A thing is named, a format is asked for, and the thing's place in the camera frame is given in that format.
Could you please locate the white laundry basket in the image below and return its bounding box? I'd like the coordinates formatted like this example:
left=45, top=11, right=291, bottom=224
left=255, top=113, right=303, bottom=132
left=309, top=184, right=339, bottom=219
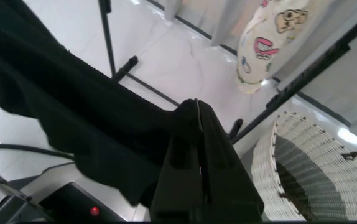
left=249, top=111, right=357, bottom=222

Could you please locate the cream printed garment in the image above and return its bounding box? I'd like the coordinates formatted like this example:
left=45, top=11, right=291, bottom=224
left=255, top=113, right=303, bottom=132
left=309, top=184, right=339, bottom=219
left=236, top=0, right=310, bottom=95

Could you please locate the black cable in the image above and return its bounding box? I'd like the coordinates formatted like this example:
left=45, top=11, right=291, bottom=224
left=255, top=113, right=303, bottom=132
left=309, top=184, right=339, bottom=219
left=0, top=138, right=75, bottom=161

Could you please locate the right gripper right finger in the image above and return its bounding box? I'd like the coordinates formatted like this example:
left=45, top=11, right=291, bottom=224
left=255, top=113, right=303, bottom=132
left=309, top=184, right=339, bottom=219
left=197, top=99, right=265, bottom=222

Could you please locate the black garment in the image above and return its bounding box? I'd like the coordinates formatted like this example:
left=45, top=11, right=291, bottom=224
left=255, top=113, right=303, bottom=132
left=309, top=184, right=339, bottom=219
left=0, top=0, right=204, bottom=208

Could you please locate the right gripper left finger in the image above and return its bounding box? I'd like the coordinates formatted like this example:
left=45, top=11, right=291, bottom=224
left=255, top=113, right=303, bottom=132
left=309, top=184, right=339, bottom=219
left=150, top=136, right=206, bottom=222

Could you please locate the black clothes rack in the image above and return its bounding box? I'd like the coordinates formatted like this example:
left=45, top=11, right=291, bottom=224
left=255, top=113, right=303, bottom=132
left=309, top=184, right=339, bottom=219
left=97, top=0, right=357, bottom=146

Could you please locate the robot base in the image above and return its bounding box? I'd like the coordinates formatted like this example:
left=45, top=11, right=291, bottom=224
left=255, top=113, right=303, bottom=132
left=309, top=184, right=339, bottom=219
left=0, top=161, right=126, bottom=222

